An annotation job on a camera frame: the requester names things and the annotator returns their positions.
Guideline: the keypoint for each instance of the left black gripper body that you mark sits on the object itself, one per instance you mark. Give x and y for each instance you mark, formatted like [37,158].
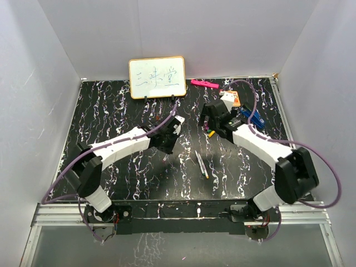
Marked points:
[167,146]

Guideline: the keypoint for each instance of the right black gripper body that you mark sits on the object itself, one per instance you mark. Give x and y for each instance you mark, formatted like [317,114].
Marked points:
[212,125]

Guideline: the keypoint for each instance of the pink pen cap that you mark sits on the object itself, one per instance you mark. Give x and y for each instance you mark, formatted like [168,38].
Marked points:
[206,124]

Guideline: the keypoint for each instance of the white pen green tip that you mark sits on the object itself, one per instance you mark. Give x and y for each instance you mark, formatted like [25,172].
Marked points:
[200,163]

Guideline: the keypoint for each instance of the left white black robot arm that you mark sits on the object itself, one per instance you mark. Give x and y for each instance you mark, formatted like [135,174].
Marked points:
[85,175]

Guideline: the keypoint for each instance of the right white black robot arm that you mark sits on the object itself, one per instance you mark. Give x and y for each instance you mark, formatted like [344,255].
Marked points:
[295,174]

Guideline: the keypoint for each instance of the white pen yellow tip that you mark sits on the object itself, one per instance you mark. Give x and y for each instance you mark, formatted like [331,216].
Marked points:
[203,166]

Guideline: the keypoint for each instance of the orange card pack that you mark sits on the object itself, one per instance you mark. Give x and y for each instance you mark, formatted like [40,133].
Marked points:
[237,102]

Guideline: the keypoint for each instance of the pink plastic clip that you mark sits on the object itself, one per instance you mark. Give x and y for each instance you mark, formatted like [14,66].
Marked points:
[204,84]

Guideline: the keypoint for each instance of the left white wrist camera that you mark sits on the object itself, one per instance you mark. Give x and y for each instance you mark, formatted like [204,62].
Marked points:
[178,124]

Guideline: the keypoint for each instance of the small whiteboard with orange frame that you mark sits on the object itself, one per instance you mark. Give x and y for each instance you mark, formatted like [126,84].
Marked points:
[157,77]

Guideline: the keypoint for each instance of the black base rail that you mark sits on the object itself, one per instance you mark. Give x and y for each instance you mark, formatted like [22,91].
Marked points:
[180,216]

